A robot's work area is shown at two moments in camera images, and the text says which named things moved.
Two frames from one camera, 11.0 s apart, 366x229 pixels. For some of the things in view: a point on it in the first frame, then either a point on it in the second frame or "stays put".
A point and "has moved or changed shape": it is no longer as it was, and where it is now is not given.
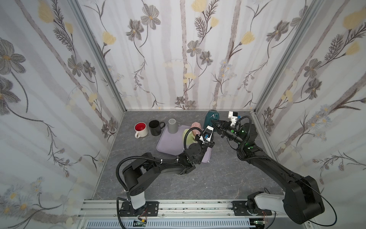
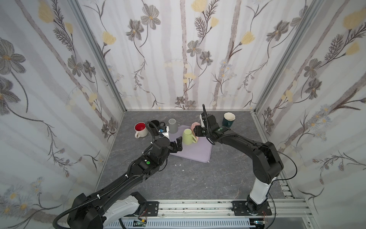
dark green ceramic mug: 210,115 has moved or changed shape
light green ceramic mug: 190,139 stays put
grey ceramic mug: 173,126 stays put
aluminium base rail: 107,209 stays put
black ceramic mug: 155,127 stays put
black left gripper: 206,143 to 173,146
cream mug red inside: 141,130 stays put
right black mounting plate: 239,207 stays put
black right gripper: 218,126 to 206,120
